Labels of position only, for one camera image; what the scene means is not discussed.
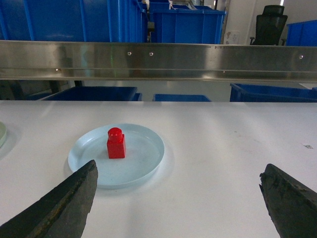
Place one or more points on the blue bin lower right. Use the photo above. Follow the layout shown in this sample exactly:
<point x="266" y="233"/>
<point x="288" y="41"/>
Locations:
<point x="261" y="93"/>

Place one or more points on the light blue plate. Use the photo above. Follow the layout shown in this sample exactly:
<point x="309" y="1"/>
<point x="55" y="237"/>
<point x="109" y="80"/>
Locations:
<point x="144" y="152"/>

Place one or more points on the light green plate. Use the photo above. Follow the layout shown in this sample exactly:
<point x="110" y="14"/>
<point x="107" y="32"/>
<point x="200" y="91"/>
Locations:
<point x="3" y="133"/>

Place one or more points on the blue bin lower middle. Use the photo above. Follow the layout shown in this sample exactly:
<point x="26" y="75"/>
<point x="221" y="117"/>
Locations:
<point x="180" y="98"/>

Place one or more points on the blue bin upper middle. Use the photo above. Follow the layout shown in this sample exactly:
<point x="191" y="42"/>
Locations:
<point x="182" y="24"/>

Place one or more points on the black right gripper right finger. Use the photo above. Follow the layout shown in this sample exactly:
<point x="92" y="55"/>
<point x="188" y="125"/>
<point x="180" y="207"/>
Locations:
<point x="291" y="205"/>

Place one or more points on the red toy block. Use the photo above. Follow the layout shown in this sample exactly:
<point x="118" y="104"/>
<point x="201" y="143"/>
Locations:
<point x="116" y="146"/>

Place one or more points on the blue bin far right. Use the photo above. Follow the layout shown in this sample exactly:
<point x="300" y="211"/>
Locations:
<point x="302" y="34"/>

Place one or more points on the black office chair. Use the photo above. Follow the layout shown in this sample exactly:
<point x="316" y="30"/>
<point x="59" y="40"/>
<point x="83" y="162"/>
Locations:
<point x="269" y="26"/>

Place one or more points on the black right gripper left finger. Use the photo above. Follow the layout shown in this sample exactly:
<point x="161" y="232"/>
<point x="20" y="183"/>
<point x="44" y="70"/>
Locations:
<point x="61" y="213"/>

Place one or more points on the blue bin lower left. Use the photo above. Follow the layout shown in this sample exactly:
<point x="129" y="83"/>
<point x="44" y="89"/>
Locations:
<point x="96" y="93"/>

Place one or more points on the large blue bin upper left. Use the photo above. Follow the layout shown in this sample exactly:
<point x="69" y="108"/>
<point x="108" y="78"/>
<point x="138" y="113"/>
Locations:
<point x="73" y="20"/>

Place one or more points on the stainless steel shelf rail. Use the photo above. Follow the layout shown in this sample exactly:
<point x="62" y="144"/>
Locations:
<point x="35" y="60"/>

